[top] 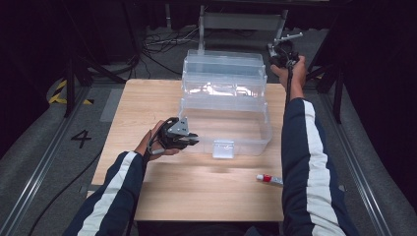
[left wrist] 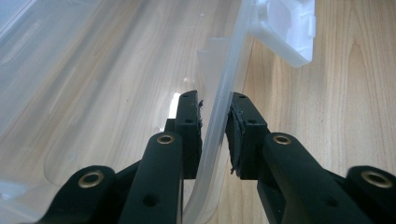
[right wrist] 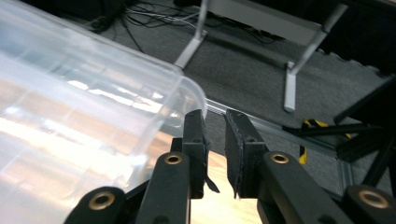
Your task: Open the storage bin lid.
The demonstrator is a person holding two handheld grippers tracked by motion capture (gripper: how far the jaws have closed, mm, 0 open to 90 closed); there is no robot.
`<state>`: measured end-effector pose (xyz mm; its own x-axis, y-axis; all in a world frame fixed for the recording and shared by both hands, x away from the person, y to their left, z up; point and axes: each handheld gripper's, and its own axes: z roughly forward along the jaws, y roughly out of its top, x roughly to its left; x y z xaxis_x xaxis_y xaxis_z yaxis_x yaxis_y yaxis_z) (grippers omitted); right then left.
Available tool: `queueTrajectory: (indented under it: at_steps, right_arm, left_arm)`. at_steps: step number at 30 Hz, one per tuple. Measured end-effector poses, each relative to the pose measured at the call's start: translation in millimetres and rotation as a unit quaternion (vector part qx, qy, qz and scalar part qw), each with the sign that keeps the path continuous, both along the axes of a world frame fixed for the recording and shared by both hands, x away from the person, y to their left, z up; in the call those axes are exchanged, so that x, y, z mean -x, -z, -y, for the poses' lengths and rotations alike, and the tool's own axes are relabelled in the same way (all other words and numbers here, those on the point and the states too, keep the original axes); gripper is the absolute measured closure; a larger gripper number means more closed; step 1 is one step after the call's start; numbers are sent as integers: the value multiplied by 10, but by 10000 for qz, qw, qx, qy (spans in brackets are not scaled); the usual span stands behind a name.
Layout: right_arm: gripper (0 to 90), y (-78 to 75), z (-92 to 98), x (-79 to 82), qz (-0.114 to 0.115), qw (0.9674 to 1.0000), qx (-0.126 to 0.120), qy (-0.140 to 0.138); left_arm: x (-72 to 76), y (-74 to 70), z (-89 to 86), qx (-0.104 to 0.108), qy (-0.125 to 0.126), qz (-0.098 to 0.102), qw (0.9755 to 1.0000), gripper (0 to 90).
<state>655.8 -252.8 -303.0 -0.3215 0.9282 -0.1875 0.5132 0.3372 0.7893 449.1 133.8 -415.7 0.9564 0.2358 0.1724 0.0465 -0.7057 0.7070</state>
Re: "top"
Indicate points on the grey metal table frame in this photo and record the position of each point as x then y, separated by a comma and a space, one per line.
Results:
239, 21

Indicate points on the black metal stand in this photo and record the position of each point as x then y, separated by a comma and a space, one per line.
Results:
70, 88
337, 88

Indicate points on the white and red ointment tube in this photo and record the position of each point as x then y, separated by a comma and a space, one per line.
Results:
270, 179

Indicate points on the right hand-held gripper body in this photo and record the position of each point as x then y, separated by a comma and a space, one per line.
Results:
285, 52

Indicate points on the clear plastic storage box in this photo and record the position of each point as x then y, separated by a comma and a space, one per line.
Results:
226, 111

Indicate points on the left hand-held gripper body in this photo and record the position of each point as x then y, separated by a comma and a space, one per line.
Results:
175, 131

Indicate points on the person's left hand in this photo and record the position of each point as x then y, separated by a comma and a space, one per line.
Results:
149, 144

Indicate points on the yellow and black floor tape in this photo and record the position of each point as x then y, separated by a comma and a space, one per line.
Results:
55, 97

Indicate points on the metal floor rail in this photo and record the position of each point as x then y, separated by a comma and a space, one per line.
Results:
39, 170
360, 177

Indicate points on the person's right hand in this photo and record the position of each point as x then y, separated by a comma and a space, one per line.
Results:
295, 77

